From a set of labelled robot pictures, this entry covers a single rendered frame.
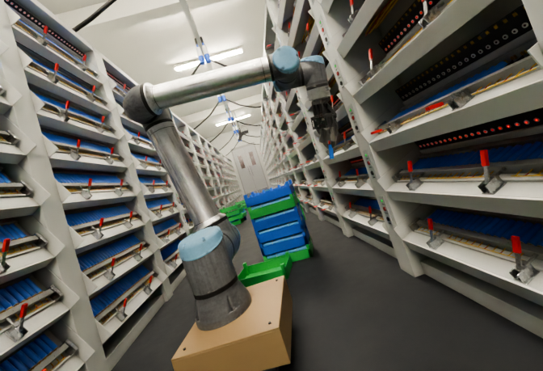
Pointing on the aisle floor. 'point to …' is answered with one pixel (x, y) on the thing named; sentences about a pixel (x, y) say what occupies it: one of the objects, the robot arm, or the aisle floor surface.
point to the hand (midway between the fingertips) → (330, 145)
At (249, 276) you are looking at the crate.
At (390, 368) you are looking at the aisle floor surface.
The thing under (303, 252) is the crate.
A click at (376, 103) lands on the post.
